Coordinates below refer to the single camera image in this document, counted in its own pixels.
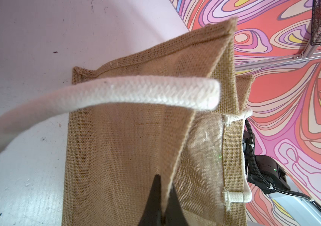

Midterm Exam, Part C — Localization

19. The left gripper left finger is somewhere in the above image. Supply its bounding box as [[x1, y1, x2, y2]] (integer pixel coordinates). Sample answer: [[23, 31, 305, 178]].
[[138, 175, 162, 226]]

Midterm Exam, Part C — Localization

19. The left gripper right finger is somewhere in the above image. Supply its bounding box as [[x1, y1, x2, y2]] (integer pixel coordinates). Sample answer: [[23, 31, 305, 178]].
[[164, 184, 189, 226]]

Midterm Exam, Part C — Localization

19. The burlap tote bag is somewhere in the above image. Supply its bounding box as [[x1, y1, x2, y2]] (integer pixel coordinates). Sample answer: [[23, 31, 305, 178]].
[[0, 16, 256, 226]]

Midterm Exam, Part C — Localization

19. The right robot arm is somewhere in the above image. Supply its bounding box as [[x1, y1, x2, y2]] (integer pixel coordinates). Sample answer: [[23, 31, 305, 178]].
[[242, 119, 321, 214]]

